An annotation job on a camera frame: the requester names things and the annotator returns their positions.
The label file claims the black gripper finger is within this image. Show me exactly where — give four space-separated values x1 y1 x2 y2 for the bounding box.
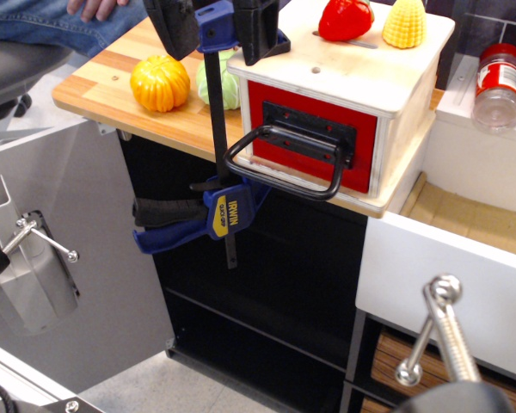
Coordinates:
233 0 280 66
143 0 200 61

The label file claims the black metal drawer handle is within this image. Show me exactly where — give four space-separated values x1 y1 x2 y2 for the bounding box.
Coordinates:
224 101 358 201

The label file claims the red front wooden drawer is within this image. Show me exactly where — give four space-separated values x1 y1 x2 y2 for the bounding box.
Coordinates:
248 81 378 193

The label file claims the white wooden box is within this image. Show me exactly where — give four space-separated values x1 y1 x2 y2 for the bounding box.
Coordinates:
227 1 455 209

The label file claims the white open drawer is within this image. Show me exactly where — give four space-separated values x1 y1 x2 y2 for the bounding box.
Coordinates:
356 174 516 376

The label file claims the person's hand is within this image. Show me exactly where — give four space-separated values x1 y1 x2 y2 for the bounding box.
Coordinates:
66 0 130 22

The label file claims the green toy cabbage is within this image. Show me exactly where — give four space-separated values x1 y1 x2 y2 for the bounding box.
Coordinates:
195 50 241 110

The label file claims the orange toy pumpkin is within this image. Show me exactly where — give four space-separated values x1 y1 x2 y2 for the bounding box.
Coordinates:
130 55 191 113

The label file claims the red toy strawberry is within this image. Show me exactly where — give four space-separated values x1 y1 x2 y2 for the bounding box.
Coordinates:
318 0 375 41

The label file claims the blue jeans leg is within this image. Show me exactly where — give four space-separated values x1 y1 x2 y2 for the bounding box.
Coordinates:
0 0 148 58

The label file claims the yellow toy corn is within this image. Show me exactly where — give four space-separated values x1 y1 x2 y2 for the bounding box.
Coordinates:
382 0 427 49

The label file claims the grey office chair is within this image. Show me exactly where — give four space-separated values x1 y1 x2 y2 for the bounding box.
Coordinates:
0 41 72 120

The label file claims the blue Irwin bar clamp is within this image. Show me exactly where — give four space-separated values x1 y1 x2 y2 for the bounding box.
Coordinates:
132 1 291 268

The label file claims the red label plastic jar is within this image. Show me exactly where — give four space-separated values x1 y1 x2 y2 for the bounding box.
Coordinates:
471 43 516 133

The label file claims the left silver clamp screw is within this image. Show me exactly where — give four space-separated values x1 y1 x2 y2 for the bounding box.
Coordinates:
0 218 80 274

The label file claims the silver clamp screw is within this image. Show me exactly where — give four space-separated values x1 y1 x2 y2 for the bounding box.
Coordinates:
395 274 482 387
0 218 80 274

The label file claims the grey cabinet door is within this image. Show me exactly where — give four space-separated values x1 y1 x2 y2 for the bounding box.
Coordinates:
0 120 172 391

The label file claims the black cabinet shelf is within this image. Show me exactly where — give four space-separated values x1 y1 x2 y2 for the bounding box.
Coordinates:
119 133 369 413

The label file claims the right silver clamp screw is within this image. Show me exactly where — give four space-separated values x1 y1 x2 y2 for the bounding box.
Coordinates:
395 274 482 387

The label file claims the black cable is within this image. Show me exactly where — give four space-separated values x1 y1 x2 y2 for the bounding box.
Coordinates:
0 376 18 413

